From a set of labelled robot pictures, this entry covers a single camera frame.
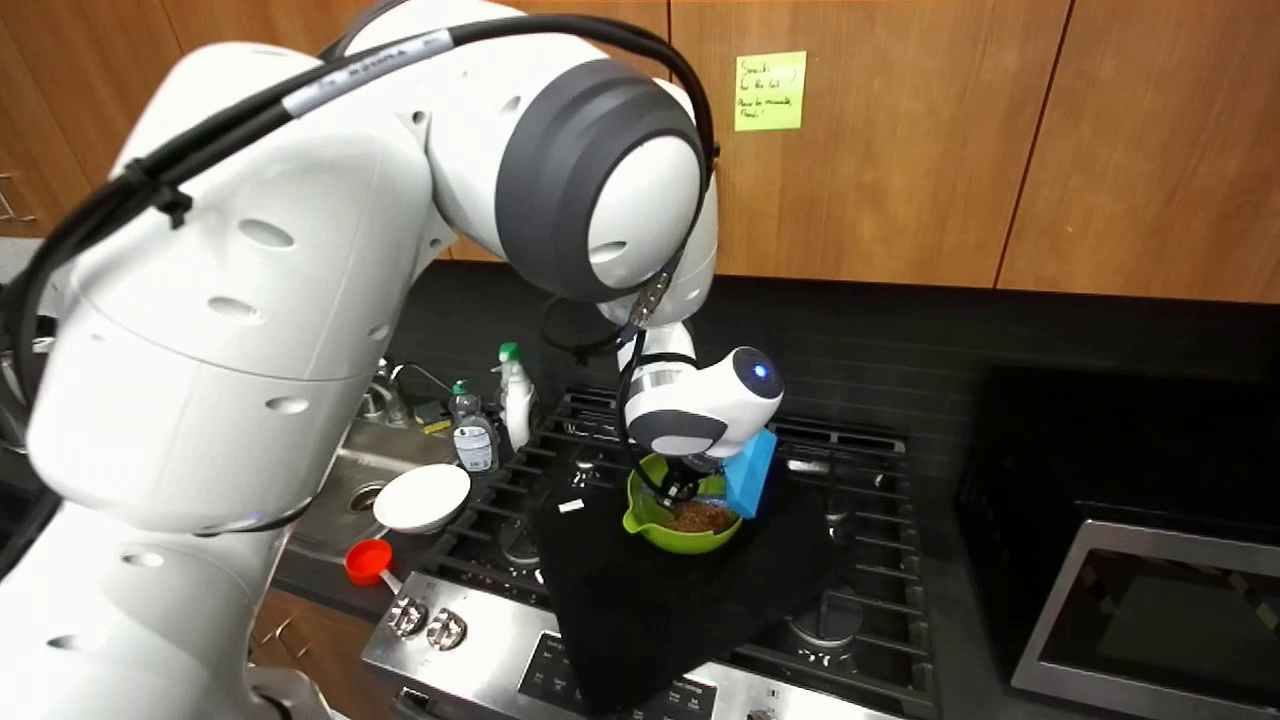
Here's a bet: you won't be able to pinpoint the green cap dish soap bottle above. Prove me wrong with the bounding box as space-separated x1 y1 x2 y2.
450 374 505 479

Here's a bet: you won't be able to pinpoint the wooden cabinet door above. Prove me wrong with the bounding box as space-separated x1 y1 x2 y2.
0 0 377 238
664 0 1079 296
995 0 1280 312

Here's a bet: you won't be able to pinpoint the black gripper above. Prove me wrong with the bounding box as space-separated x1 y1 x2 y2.
648 451 734 518

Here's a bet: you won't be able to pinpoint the white round plate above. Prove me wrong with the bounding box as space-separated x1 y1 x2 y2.
368 461 481 541

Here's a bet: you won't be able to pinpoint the black gas stove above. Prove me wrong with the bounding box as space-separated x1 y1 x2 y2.
356 383 944 720

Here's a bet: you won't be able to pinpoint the yellow sticky note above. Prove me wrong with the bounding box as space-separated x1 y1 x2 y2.
734 46 811 137

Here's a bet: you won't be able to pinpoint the light green bowl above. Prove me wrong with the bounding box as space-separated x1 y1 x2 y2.
615 451 750 559

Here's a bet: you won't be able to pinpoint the black ribbed cloth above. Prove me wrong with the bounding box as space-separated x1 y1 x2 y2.
530 445 861 720

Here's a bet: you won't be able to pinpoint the white green spray bottle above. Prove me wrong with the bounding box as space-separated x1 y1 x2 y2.
493 340 544 455

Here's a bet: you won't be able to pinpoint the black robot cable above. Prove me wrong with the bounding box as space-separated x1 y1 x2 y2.
0 9 730 414

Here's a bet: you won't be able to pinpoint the brown food bits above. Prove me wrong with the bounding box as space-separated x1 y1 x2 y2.
660 496 734 541

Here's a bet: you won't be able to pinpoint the stainless steel sink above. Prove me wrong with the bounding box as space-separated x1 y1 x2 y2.
286 404 466 564

